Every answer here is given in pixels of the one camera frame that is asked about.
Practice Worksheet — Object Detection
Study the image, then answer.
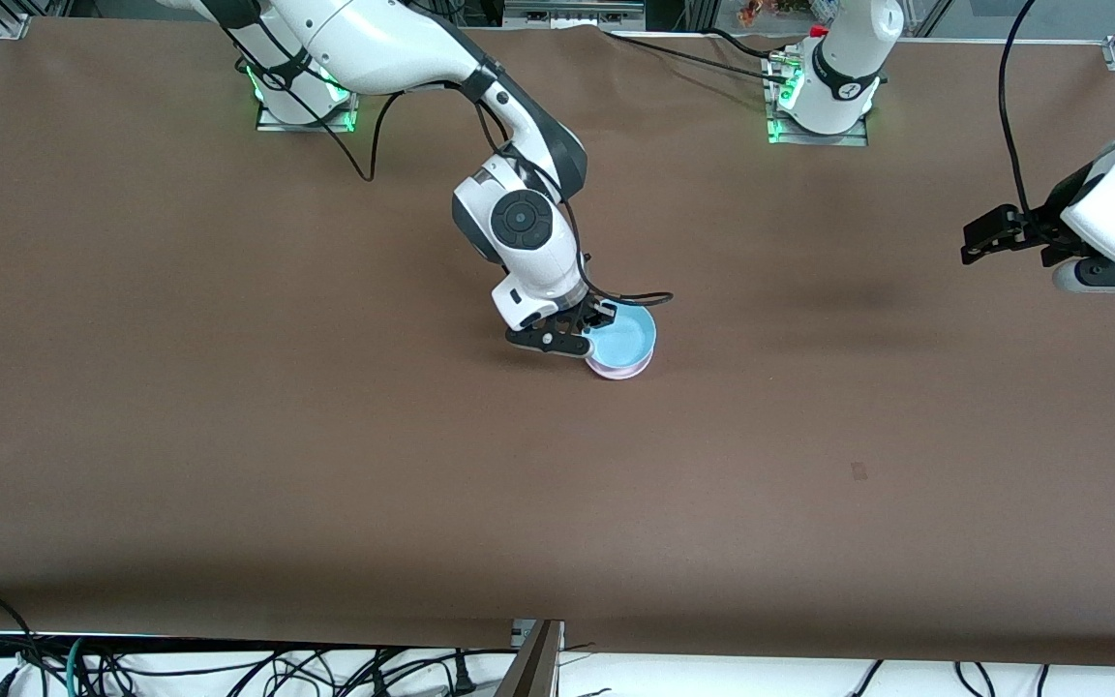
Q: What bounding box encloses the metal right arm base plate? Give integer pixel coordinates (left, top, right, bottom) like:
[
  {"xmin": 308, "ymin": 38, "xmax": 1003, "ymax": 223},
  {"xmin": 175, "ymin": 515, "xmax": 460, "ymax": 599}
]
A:
[{"xmin": 255, "ymin": 58, "xmax": 366, "ymax": 135}]

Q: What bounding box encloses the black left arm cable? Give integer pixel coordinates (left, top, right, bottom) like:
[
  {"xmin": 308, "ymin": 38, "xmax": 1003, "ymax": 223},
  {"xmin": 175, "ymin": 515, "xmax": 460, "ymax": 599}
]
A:
[{"xmin": 999, "ymin": 0, "xmax": 1040, "ymax": 220}]

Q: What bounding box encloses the pink bowl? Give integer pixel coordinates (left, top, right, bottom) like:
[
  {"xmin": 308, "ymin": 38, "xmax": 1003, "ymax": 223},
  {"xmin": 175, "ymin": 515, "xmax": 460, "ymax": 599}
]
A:
[{"xmin": 584, "ymin": 344, "xmax": 657, "ymax": 382}]

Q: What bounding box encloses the aluminium profile post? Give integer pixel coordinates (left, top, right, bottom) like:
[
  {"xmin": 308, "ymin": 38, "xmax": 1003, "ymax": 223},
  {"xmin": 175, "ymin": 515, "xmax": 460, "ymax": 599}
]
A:
[{"xmin": 494, "ymin": 620, "xmax": 567, "ymax": 697}]

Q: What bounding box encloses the brown table cover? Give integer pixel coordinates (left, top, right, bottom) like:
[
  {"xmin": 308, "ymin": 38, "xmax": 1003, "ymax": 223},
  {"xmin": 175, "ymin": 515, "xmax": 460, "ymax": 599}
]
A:
[{"xmin": 0, "ymin": 17, "xmax": 1115, "ymax": 669}]

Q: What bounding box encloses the light blue bowl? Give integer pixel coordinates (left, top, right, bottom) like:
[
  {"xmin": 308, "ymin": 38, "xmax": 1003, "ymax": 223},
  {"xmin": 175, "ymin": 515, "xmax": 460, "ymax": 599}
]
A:
[{"xmin": 584, "ymin": 299, "xmax": 660, "ymax": 368}]

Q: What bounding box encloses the orange colourful toy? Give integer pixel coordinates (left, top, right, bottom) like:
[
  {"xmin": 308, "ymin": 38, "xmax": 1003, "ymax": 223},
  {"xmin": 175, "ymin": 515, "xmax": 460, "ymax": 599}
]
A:
[{"xmin": 736, "ymin": 0, "xmax": 826, "ymax": 28}]

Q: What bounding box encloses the long black table cable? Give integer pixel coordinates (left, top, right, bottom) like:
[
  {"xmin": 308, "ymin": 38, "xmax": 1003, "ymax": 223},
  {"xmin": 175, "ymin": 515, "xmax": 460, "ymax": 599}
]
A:
[{"xmin": 601, "ymin": 29, "xmax": 796, "ymax": 88}]

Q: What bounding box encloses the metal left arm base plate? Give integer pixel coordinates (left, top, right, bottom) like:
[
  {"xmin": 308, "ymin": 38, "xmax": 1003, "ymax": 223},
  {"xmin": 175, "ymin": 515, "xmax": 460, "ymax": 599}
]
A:
[{"xmin": 762, "ymin": 48, "xmax": 871, "ymax": 149}]

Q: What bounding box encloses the grey power strip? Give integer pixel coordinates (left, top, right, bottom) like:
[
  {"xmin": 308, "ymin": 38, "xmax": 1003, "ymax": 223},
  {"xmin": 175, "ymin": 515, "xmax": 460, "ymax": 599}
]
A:
[{"xmin": 503, "ymin": 0, "xmax": 647, "ymax": 31}]

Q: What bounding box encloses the short black table cable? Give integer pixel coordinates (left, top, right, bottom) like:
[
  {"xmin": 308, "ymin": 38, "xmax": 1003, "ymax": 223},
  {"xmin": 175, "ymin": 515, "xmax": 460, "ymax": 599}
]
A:
[{"xmin": 708, "ymin": 26, "xmax": 791, "ymax": 65}]

